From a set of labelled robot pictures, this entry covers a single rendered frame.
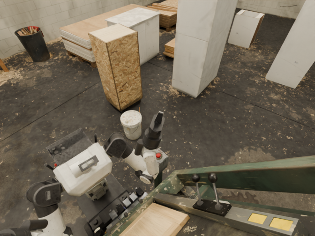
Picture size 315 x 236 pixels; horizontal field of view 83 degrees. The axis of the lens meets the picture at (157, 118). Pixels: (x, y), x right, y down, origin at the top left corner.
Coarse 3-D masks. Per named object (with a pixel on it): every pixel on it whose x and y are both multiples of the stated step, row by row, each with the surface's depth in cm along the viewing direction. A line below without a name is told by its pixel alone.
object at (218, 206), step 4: (208, 176) 67; (212, 176) 66; (216, 176) 66; (212, 180) 65; (216, 180) 66; (216, 188) 66; (216, 192) 65; (216, 196) 65; (216, 200) 65; (216, 204) 65; (216, 208) 64; (220, 208) 63
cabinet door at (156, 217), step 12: (156, 204) 116; (144, 216) 111; (156, 216) 100; (168, 216) 90; (180, 216) 82; (132, 228) 107; (144, 228) 96; (156, 228) 88; (168, 228) 80; (180, 228) 77
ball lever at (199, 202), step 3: (195, 174) 77; (192, 177) 77; (195, 177) 76; (198, 177) 76; (192, 180) 77; (195, 180) 76; (198, 180) 76; (195, 183) 77; (198, 189) 76; (198, 192) 76; (198, 195) 75; (198, 198) 75; (198, 201) 75; (201, 201) 74; (198, 204) 74; (201, 204) 74
